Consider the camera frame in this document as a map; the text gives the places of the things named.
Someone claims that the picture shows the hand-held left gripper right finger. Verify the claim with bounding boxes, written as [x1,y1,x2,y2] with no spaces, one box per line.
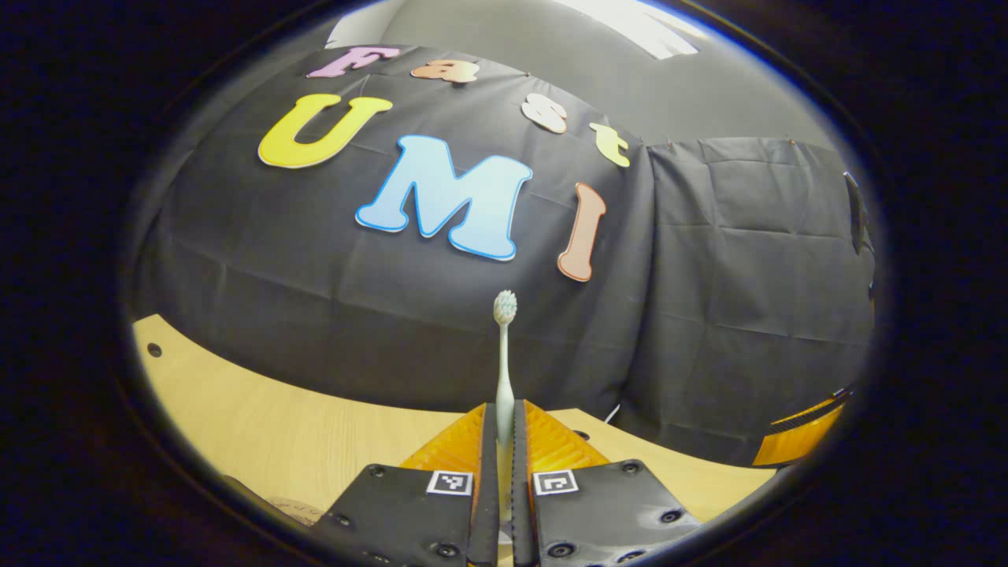
[512,399,703,567]

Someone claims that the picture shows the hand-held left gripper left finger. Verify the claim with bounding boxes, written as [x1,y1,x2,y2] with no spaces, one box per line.
[313,402,502,567]

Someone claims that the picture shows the round wooden coaster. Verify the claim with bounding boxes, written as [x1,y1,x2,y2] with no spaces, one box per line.
[268,496,325,526]

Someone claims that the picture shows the pale green toothbrush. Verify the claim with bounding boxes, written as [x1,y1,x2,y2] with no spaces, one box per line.
[493,290,519,567]

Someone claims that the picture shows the black backdrop cloth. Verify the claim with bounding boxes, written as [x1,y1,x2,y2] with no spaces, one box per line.
[130,43,876,467]

